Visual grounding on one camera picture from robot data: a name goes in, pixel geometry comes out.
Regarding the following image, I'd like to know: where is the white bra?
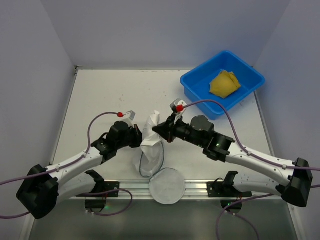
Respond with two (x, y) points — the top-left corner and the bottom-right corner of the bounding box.
(140, 110), (163, 161)

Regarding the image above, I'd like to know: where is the yellow bra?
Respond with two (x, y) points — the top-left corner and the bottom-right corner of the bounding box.
(209, 70), (242, 99)

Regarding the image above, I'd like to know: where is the white mesh laundry bag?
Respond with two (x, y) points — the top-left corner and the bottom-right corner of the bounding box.
(132, 141), (186, 205)

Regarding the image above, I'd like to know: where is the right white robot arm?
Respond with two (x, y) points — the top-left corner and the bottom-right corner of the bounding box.
(152, 115), (313, 208)

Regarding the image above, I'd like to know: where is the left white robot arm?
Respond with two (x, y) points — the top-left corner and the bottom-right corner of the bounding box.
(16, 121), (143, 220)

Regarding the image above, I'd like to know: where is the blue plastic tub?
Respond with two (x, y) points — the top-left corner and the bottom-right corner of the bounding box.
(180, 50), (265, 110)

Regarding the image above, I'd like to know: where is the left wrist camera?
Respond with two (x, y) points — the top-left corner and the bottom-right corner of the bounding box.
(121, 110), (136, 128)

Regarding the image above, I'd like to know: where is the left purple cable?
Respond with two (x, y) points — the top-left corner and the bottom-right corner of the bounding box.
(0, 111), (123, 219)

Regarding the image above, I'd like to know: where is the aluminium mounting rail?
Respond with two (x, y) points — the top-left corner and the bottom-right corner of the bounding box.
(74, 179), (273, 200)

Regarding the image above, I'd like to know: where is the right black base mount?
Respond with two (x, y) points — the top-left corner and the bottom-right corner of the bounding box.
(206, 171), (253, 209)

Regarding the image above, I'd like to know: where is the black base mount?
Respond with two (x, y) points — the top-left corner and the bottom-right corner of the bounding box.
(206, 171), (253, 209)
(84, 170), (120, 213)

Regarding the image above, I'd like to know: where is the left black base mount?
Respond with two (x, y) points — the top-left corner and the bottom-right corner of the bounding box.
(84, 170), (120, 213)

